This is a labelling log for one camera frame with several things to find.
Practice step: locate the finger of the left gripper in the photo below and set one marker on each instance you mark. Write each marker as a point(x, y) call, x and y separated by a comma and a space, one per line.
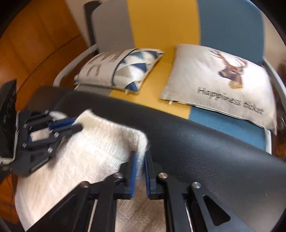
point(61, 123)
point(66, 131)

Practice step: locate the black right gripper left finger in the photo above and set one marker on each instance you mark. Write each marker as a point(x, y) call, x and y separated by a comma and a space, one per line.
point(91, 207)

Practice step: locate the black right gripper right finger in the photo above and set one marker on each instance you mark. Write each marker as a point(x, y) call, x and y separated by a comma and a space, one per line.
point(188, 206)

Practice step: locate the cream knitted sweater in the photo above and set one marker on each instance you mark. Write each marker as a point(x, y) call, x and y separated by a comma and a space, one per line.
point(91, 155)

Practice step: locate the blue triangle pattern cushion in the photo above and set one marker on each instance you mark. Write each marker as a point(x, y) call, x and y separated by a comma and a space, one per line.
point(124, 70)

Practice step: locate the deer print cushion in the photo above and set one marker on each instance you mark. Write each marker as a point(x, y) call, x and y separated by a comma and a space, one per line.
point(221, 82)

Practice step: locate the grey yellow blue sofa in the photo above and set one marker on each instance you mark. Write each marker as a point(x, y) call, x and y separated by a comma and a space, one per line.
point(233, 27)

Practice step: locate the black camera box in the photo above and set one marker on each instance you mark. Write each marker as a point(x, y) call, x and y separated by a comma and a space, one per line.
point(9, 122)

